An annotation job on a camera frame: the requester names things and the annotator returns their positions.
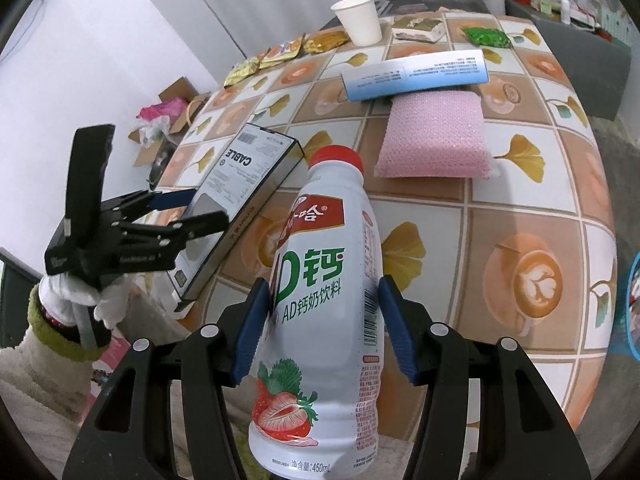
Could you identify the white paper cup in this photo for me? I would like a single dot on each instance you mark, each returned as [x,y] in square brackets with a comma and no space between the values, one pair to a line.
[360,21]

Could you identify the white fluffy blanket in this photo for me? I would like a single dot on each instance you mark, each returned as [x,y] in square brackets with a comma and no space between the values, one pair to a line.
[46,378]

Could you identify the blue white medicine box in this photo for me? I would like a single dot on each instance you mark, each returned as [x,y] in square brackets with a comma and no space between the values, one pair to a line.
[413,73]

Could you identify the pink sponge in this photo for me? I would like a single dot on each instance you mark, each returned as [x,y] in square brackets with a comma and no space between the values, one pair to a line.
[435,134]

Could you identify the blue plastic trash basket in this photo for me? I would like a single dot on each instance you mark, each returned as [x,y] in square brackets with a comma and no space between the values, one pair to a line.
[625,334]

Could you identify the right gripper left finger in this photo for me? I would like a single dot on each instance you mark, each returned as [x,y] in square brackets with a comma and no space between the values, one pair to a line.
[127,433]

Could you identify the grey cabinet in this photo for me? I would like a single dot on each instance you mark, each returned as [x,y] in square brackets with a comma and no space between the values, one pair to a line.
[597,69]

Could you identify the black cable box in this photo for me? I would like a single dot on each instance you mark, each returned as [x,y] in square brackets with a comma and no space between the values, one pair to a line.
[244,176]

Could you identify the patterned tablecloth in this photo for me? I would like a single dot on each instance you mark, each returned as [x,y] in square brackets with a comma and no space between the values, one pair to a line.
[529,253]

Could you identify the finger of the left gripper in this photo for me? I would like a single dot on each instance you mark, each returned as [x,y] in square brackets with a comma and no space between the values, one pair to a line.
[200,227]
[160,199]

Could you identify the gold white small box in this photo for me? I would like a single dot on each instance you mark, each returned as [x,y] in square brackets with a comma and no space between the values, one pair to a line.
[418,28]

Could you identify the small green packet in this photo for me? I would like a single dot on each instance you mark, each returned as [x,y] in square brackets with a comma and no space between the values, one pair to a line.
[487,37]

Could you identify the white yogurt drink bottle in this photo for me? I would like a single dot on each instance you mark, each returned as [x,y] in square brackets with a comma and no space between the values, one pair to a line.
[321,357]

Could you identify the orange yellow snack packet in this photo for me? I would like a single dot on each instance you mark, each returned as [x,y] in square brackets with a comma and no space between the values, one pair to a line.
[282,53]

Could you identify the dark printed poster board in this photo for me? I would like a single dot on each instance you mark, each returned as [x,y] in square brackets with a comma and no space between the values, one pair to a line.
[387,10]

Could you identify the green storage basket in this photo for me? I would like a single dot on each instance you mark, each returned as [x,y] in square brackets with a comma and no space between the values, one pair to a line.
[616,24]

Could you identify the small white bottle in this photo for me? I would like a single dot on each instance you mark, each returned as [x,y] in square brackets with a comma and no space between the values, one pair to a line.
[566,17]

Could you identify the gold foil packet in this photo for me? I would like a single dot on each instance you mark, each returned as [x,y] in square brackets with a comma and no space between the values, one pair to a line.
[324,41]

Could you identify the yellow green snack packet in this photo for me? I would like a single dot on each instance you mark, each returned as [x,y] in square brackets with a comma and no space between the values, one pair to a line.
[243,70]

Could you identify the white gloved left hand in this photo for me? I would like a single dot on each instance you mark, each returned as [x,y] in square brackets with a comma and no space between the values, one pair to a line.
[58,293]

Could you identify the cardboard box with clutter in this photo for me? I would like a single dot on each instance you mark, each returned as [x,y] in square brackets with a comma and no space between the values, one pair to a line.
[165,121]

